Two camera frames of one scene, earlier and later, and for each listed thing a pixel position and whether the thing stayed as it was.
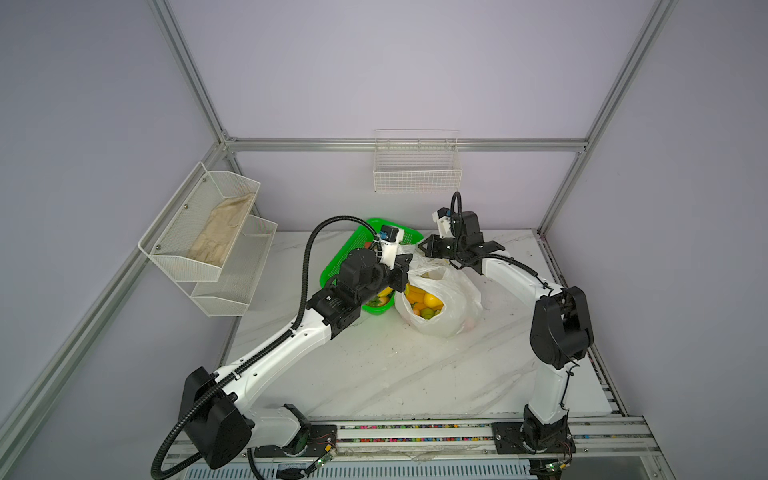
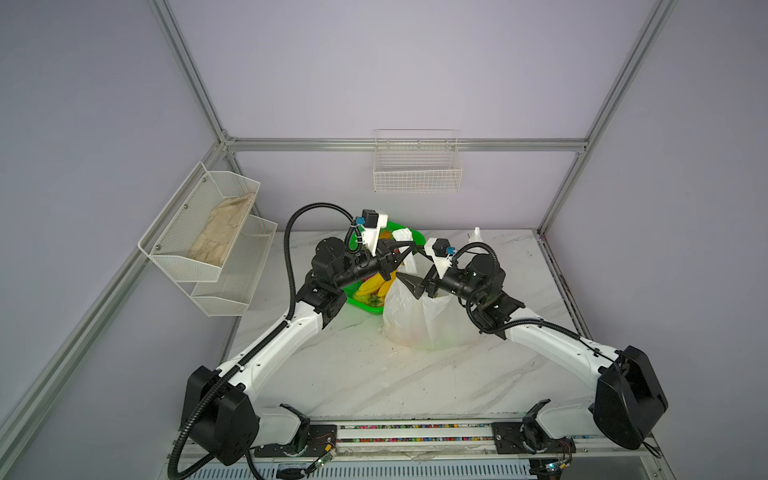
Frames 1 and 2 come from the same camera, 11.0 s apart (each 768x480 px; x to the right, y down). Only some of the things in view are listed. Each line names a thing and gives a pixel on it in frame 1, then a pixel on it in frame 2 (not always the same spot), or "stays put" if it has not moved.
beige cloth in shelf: x=214 y=242 stays put
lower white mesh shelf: x=241 y=272 stays put
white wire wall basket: x=416 y=161 stays put
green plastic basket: x=382 y=309 to x=354 y=242
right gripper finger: x=433 y=246 to x=414 y=284
